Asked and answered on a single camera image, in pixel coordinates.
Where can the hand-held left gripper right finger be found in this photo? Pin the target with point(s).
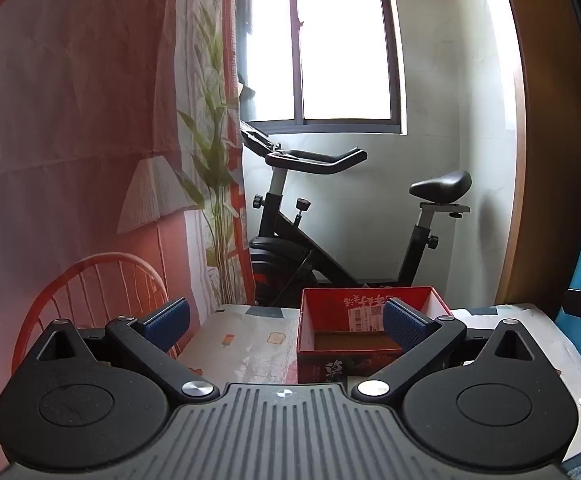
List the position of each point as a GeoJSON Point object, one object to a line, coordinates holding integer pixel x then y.
{"type": "Point", "coordinates": [405, 327]}

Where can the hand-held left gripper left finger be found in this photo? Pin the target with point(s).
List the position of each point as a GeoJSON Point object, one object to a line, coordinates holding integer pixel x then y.
{"type": "Point", "coordinates": [168, 322]}

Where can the red cardboard box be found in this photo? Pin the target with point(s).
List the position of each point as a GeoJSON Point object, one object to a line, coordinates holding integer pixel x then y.
{"type": "Point", "coordinates": [323, 310]}

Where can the black exercise bike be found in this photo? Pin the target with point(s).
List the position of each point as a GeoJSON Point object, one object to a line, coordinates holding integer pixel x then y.
{"type": "Point", "coordinates": [290, 232]}

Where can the light blue fluffy cloth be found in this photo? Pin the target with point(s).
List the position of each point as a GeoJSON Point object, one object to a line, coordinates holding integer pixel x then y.
{"type": "Point", "coordinates": [578, 474]}

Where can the brown wooden panel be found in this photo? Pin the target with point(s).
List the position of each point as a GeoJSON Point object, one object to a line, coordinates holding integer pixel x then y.
{"type": "Point", "coordinates": [545, 160]}

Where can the window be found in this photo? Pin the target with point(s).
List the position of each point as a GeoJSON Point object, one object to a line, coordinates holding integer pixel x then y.
{"type": "Point", "coordinates": [340, 35]}

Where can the pink printed wall cloth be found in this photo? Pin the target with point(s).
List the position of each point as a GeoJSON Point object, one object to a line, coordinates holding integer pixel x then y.
{"type": "Point", "coordinates": [70, 110]}

